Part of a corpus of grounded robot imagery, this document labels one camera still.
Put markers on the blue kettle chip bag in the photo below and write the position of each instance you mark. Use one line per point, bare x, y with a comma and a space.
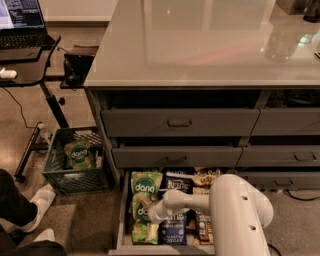
173, 230
177, 181

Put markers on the open bottom grey drawer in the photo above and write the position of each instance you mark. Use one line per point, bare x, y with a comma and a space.
125, 247

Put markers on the grey middle right drawer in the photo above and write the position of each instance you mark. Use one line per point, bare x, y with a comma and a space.
276, 156

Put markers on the rear blue kettle chip bag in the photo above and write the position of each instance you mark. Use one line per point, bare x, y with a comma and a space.
177, 181

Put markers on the dark object on counter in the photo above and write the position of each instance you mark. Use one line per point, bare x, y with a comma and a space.
309, 9

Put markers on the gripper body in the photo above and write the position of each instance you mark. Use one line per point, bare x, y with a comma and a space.
155, 212

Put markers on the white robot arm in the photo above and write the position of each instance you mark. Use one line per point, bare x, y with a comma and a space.
239, 212

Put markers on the person's black trouser leg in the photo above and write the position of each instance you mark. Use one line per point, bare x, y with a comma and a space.
9, 200

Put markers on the grey bottom right drawer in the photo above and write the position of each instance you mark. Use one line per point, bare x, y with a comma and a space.
283, 180

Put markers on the grey top right drawer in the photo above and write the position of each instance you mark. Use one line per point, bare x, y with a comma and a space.
287, 121

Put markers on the black laptop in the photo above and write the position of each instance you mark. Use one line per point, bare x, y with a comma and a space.
22, 30

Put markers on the grey middle left drawer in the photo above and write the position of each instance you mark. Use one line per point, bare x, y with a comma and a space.
176, 156

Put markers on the black laptop stand desk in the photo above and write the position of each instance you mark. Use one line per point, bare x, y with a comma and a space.
32, 74

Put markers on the black clamp device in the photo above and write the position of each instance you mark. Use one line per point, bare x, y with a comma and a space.
77, 63

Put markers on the green plastic crate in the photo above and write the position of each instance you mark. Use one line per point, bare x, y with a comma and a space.
68, 181

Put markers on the front blue kettle chip bag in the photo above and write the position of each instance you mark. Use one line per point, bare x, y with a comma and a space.
173, 230

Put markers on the grey top left drawer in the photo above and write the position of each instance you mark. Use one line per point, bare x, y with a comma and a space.
178, 122

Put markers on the rear brown sea salt bag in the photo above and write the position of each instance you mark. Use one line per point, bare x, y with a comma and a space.
203, 179

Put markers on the brown sea salt bag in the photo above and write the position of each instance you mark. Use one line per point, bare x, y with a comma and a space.
204, 232
203, 179

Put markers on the person's white sock foot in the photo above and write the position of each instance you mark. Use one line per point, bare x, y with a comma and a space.
30, 213

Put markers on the grey cabinet with glossy top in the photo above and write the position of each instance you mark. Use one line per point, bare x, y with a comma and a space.
211, 54

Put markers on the front brown sea salt bag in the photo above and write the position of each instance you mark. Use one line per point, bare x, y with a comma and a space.
204, 232

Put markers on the green dang bag in crate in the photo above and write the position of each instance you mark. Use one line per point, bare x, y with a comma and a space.
79, 155

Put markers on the green dang chip bag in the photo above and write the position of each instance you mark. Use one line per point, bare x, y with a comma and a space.
146, 182
139, 208

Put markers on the white computer mouse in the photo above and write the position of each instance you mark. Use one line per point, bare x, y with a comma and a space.
7, 74

